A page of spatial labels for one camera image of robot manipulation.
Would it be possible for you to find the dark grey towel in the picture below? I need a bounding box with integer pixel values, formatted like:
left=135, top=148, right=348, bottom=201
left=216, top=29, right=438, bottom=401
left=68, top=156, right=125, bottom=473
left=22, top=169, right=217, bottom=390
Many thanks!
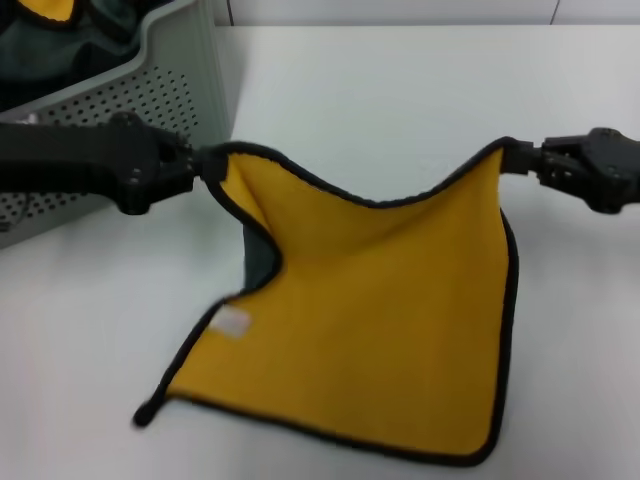
left=0, top=0, right=142, bottom=112

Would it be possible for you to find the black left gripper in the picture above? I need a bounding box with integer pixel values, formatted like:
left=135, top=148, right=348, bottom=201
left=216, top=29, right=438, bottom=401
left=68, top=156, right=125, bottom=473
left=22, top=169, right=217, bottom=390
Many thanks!
left=107, top=112, right=227, bottom=216

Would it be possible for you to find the grey plastic storage box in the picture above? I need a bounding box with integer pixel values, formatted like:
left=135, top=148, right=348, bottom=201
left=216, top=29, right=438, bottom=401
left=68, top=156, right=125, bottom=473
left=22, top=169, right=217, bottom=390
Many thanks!
left=0, top=0, right=236, bottom=251

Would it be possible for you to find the yellow grey black-edged towel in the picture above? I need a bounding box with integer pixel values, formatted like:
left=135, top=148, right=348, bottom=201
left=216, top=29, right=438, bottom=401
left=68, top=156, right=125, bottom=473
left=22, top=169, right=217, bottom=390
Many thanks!
left=132, top=141, right=521, bottom=469
left=14, top=0, right=84, bottom=26

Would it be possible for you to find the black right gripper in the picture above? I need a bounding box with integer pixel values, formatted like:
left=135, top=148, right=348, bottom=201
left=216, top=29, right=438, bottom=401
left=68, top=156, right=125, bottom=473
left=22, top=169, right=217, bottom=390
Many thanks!
left=504, top=127, right=640, bottom=215

